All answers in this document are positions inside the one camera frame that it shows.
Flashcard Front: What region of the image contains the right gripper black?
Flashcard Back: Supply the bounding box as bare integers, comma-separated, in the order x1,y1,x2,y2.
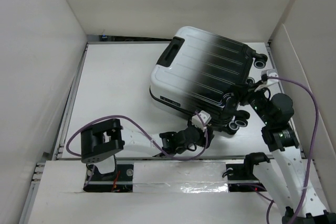
230,79,273,125

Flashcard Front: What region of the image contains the white black hard-shell suitcase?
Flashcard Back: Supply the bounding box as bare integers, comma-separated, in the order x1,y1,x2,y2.
149,26,268,135

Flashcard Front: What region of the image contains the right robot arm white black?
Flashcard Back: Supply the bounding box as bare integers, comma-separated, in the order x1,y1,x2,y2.
237,83,335,223

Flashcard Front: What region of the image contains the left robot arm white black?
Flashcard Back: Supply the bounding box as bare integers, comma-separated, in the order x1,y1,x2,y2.
79,116,214,180

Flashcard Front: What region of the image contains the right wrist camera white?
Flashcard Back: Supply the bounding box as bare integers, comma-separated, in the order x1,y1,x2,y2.
256,69,279,90

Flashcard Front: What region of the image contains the silver taped mounting rail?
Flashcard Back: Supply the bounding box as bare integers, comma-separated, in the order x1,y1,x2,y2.
83,157,278,195

